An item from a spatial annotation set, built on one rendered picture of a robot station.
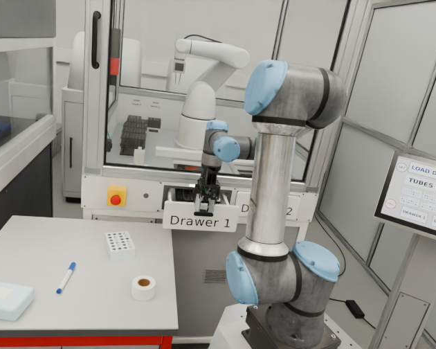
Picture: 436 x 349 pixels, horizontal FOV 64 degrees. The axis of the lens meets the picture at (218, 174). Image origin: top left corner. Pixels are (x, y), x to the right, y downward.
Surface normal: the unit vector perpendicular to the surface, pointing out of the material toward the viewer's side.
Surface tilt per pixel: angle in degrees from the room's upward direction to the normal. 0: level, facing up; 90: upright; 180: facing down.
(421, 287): 90
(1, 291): 0
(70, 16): 90
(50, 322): 0
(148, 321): 0
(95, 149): 90
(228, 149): 90
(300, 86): 72
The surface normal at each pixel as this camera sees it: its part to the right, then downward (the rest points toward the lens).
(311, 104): 0.23, 0.56
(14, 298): 0.15, -0.93
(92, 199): 0.16, 0.36
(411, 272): -0.47, 0.24
